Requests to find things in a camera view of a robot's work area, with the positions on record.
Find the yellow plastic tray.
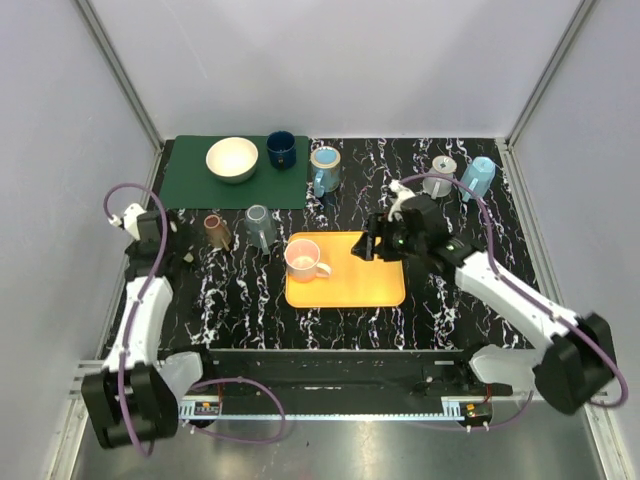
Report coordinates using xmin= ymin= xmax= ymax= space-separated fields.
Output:
xmin=285 ymin=231 xmax=406 ymax=308

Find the light blue faceted mug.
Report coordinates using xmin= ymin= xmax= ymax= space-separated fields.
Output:
xmin=461 ymin=156 xmax=496 ymax=198

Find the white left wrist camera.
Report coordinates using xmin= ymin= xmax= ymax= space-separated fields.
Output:
xmin=108 ymin=203 xmax=146 ymax=241

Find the cream ceramic bowl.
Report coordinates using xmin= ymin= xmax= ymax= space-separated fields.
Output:
xmin=205 ymin=137 xmax=259 ymax=184

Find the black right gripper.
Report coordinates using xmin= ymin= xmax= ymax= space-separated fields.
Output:
xmin=350 ymin=214 xmax=425 ymax=264

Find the left aluminium frame post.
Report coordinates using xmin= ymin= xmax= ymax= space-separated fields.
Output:
xmin=73 ymin=0 xmax=164 ymax=152

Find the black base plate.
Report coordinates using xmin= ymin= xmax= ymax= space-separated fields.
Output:
xmin=204 ymin=350 xmax=513 ymax=417

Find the right aluminium frame post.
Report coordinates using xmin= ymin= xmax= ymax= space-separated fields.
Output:
xmin=504 ymin=0 xmax=601 ymax=149

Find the slotted cable duct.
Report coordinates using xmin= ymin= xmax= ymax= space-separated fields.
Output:
xmin=178 ymin=395 xmax=492 ymax=422

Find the aluminium frame post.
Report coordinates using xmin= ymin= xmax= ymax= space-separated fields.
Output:
xmin=504 ymin=0 xmax=601 ymax=149
xmin=73 ymin=0 xmax=164 ymax=152

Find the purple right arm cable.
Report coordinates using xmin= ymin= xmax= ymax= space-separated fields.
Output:
xmin=394 ymin=173 xmax=630 ymax=432

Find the black dark red mug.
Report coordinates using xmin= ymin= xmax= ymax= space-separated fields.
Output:
xmin=203 ymin=214 xmax=231 ymax=252

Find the pale grey-blue mug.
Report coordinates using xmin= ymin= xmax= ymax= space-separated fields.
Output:
xmin=422 ymin=155 xmax=457 ymax=200

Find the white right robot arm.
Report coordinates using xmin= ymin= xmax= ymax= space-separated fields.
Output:
xmin=351 ymin=195 xmax=619 ymax=415

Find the green table mat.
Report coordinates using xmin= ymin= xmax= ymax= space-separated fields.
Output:
xmin=159 ymin=135 xmax=310 ymax=210

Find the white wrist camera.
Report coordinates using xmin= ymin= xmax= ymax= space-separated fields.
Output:
xmin=108 ymin=203 xmax=146 ymax=241
xmin=387 ymin=179 xmax=416 ymax=222

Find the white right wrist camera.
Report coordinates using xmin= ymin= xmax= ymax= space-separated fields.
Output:
xmin=387 ymin=179 xmax=416 ymax=222

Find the dark blue mug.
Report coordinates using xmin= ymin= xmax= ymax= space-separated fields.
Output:
xmin=266 ymin=131 xmax=296 ymax=170

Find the grey faceted mug white inside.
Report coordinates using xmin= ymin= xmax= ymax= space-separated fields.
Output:
xmin=245 ymin=204 xmax=276 ymax=255

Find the pink ceramic mug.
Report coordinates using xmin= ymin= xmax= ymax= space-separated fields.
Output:
xmin=284 ymin=239 xmax=332 ymax=283

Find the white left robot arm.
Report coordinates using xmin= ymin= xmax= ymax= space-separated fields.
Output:
xmin=81 ymin=203 xmax=216 ymax=449

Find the blue mug orange inside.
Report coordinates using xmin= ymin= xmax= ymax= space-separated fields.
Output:
xmin=310 ymin=146 xmax=341 ymax=198

